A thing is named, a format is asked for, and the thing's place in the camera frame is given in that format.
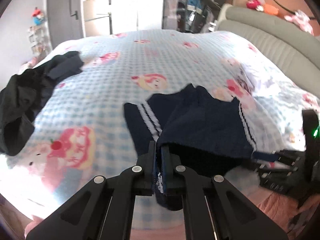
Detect navy striped garment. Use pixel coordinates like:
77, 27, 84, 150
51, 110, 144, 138
123, 83, 279, 212

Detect black clothes pile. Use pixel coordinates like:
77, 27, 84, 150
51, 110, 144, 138
1, 51, 84, 156

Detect open wardrobe with clothes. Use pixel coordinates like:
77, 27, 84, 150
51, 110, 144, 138
162, 0, 227, 34

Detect checkered cartoon bed blanket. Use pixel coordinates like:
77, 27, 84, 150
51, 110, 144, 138
1, 30, 319, 218

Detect grey padded headboard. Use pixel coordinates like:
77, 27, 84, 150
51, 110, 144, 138
216, 4, 319, 96

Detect pink plush toy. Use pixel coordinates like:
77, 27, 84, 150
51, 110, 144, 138
284, 10, 314, 36

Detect orange plush toy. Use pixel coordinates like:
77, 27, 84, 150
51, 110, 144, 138
263, 4, 279, 16

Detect red plush toy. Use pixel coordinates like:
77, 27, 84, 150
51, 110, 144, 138
246, 0, 264, 12

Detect white shelf with toys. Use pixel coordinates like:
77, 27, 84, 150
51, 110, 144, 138
27, 7, 49, 57

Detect white refrigerator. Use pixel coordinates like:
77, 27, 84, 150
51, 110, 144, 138
83, 0, 111, 37

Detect grey door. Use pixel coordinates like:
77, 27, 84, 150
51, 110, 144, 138
46, 0, 84, 49

